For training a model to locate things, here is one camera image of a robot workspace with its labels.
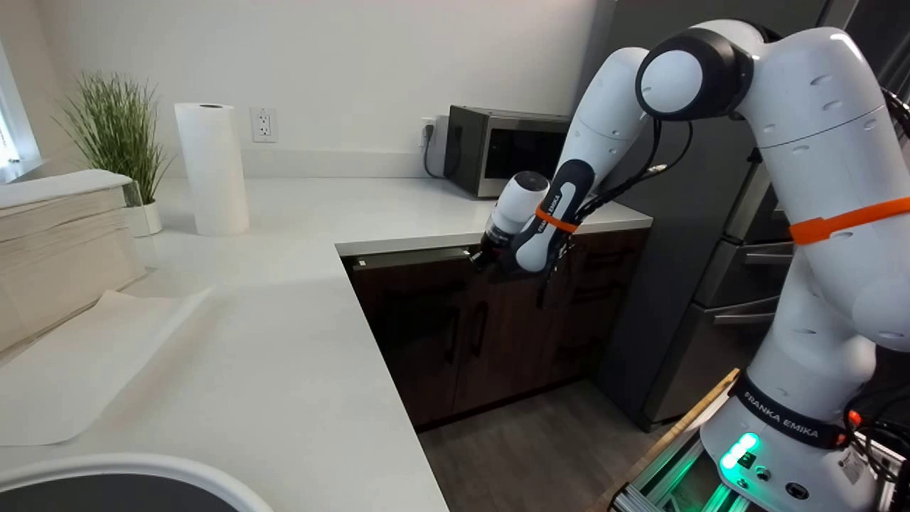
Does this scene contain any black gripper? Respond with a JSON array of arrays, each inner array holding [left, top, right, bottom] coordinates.
[[466, 224, 523, 279]]

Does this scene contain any wooden drawer with dark handle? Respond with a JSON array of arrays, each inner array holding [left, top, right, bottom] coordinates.
[[340, 242, 481, 275]]

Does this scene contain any robot base stand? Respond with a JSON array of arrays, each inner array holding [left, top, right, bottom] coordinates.
[[592, 368, 910, 512]]

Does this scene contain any dark wooden base cabinet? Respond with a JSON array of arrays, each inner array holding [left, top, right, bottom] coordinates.
[[340, 224, 656, 432]]

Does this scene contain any stainless steel microwave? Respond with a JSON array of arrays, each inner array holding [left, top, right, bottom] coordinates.
[[439, 102, 572, 198]]

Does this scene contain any stainless steel refrigerator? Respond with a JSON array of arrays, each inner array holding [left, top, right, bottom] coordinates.
[[577, 0, 910, 432]]

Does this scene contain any white paper towel roll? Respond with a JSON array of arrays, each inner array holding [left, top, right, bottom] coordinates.
[[169, 99, 253, 240]]

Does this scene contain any white plant pot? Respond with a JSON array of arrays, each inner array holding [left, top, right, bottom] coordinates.
[[121, 198, 166, 240]]

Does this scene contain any green grass plant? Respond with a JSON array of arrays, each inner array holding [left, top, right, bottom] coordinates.
[[58, 72, 175, 207]]

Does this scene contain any round sink basin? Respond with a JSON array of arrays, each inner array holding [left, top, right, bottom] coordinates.
[[0, 453, 279, 512]]

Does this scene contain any window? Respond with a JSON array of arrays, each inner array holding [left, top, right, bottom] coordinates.
[[0, 40, 46, 184]]

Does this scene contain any narrow orange strap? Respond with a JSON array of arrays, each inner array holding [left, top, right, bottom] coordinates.
[[532, 205, 583, 235]]

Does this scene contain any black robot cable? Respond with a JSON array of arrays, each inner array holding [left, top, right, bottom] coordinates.
[[575, 114, 697, 221]]

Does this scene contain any steel refrigerator handle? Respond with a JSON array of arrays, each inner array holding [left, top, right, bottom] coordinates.
[[707, 296, 782, 331], [737, 240, 796, 271]]

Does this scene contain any wide orange strap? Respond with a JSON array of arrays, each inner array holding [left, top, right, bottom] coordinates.
[[786, 193, 910, 251]]

